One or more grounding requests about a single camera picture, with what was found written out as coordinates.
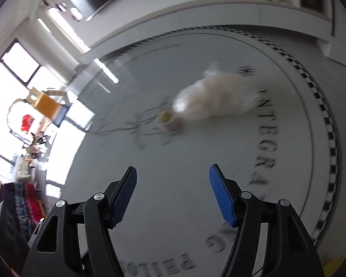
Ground yellow children's slide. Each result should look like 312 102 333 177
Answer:
26 88 69 122

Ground small paper cup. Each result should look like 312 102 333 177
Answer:
157 109 183 133

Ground blue foam mat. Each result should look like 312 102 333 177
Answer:
53 105 70 128

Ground red toy cushion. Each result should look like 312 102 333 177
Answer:
21 114 36 132

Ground round grey printed rug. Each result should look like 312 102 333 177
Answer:
62 26 340 277

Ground patterned dark and red blanket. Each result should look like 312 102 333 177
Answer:
0 182 46 243

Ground wooden arch playhouse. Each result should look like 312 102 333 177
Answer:
6 97 47 139

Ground white low cabinet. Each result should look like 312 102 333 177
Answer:
85 0 346 70

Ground white pillows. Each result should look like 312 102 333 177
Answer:
12 154 37 183

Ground clear plastic bag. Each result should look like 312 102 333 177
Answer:
172 61 260 122

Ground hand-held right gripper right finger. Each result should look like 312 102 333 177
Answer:
209 164 325 277

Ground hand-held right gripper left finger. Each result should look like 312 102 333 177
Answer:
21 166 138 277

